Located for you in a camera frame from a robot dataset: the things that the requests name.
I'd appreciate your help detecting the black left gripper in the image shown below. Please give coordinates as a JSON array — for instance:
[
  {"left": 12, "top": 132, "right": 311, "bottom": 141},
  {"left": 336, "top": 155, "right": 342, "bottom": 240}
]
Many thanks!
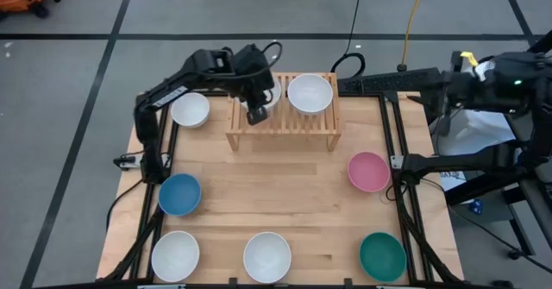
[{"left": 232, "top": 42, "right": 277, "bottom": 127}]

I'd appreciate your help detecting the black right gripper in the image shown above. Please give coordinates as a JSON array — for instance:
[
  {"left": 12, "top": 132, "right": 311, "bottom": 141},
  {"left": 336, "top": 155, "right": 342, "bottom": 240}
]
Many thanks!
[{"left": 434, "top": 50, "right": 544, "bottom": 137}]

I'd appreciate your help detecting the white bowl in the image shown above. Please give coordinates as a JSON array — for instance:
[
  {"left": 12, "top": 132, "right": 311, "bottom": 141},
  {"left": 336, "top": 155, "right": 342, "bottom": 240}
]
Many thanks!
[
  {"left": 286, "top": 72, "right": 335, "bottom": 116},
  {"left": 150, "top": 229, "right": 201, "bottom": 284},
  {"left": 239, "top": 76, "right": 283, "bottom": 113},
  {"left": 242, "top": 230, "right": 292, "bottom": 285},
  {"left": 169, "top": 91, "right": 211, "bottom": 129}
]

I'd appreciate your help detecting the blue bowl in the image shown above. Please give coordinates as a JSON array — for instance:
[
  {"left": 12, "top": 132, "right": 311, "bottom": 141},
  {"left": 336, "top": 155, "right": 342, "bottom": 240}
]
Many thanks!
[{"left": 157, "top": 173, "right": 203, "bottom": 217}]

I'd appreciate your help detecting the pink bowl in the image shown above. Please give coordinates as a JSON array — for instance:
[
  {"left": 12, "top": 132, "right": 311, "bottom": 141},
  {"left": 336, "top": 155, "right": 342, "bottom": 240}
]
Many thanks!
[{"left": 347, "top": 151, "right": 392, "bottom": 193}]

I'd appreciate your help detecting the green bowl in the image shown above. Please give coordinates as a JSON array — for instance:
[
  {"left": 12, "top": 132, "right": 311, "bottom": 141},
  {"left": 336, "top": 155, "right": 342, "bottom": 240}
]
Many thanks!
[{"left": 358, "top": 231, "right": 408, "bottom": 284}]

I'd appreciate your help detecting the wooden slatted shelf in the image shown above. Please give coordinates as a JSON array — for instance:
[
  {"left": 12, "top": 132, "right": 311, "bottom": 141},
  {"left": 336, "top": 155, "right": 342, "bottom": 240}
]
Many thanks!
[{"left": 224, "top": 72, "right": 342, "bottom": 153}]

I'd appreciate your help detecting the white plastic bag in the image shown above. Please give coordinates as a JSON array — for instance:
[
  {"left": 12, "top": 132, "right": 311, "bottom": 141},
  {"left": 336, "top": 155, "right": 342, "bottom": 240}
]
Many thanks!
[{"left": 429, "top": 107, "right": 517, "bottom": 156}]

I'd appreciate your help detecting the black perforated box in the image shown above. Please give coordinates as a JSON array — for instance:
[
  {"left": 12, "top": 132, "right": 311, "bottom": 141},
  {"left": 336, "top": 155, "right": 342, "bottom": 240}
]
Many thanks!
[{"left": 336, "top": 67, "right": 445, "bottom": 98}]

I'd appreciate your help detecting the printed white paper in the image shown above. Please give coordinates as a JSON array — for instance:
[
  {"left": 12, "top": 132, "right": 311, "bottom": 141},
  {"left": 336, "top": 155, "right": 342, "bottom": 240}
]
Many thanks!
[{"left": 439, "top": 170, "right": 467, "bottom": 192}]

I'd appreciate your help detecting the black side table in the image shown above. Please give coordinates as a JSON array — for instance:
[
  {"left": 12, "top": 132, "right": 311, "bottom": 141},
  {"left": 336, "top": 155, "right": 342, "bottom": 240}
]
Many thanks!
[{"left": 443, "top": 159, "right": 552, "bottom": 255}]

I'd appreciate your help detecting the yellow hanging cable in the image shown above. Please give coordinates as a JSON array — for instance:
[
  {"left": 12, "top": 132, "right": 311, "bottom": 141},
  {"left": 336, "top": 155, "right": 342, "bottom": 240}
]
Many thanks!
[{"left": 400, "top": 0, "right": 429, "bottom": 70}]

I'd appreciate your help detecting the thin black floor cable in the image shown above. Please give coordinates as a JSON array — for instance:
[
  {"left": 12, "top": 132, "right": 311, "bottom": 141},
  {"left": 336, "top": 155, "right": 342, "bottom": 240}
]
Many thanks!
[{"left": 448, "top": 209, "right": 552, "bottom": 275}]

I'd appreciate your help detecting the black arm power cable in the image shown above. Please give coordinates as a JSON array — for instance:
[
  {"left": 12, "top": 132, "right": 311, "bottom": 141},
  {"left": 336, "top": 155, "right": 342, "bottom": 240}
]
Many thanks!
[{"left": 105, "top": 177, "right": 146, "bottom": 234}]

